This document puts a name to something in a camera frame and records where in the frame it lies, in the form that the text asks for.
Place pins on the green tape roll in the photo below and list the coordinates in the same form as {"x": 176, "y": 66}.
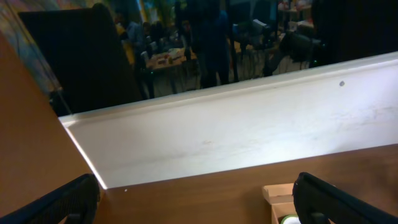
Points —
{"x": 290, "y": 219}

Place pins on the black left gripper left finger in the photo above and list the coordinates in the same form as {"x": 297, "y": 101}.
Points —
{"x": 74, "y": 202}

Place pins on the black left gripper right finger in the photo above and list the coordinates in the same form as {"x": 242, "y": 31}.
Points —
{"x": 317, "y": 201}

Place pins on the open cardboard box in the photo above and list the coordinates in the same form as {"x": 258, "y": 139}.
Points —
{"x": 280, "y": 199}

